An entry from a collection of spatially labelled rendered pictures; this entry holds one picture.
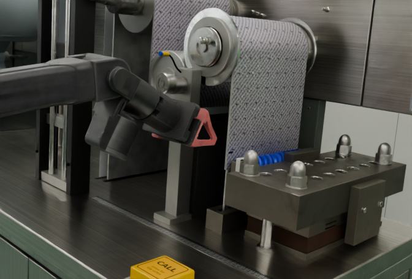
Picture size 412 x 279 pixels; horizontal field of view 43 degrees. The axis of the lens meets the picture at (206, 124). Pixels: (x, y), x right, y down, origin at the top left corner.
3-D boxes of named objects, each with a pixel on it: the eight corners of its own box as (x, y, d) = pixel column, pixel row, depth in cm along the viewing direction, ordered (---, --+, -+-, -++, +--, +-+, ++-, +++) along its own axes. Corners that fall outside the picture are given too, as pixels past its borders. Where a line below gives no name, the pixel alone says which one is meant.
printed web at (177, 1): (106, 179, 129) (115, -33, 120) (177, 166, 145) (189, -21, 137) (221, 227, 102) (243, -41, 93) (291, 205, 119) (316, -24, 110)
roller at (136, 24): (115, 30, 122) (118, -31, 120) (192, 36, 140) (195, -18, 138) (153, 34, 113) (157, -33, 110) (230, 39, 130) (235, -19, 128)
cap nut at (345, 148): (331, 152, 118) (334, 133, 117) (340, 151, 121) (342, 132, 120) (346, 156, 115) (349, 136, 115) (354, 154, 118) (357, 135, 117)
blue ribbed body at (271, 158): (230, 175, 101) (232, 157, 100) (295, 161, 116) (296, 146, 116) (244, 179, 99) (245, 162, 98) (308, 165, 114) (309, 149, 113)
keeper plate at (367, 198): (343, 242, 97) (350, 186, 95) (369, 230, 104) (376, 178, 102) (355, 247, 96) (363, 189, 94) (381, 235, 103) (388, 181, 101)
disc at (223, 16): (181, 81, 106) (186, 7, 104) (183, 81, 107) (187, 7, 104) (235, 90, 96) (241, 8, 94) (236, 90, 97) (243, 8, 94)
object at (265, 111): (224, 169, 100) (232, 73, 97) (295, 155, 117) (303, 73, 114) (225, 170, 100) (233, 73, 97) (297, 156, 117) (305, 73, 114)
